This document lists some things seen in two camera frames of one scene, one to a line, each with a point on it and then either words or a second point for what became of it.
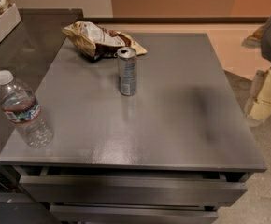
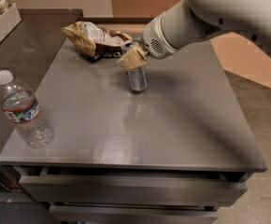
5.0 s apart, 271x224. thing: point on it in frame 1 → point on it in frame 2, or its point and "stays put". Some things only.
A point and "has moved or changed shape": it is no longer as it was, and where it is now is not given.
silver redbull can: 127,63 has moved or changed shape
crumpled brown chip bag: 99,42 stays put
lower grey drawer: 93,214 stays put
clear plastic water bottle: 22,110 stays put
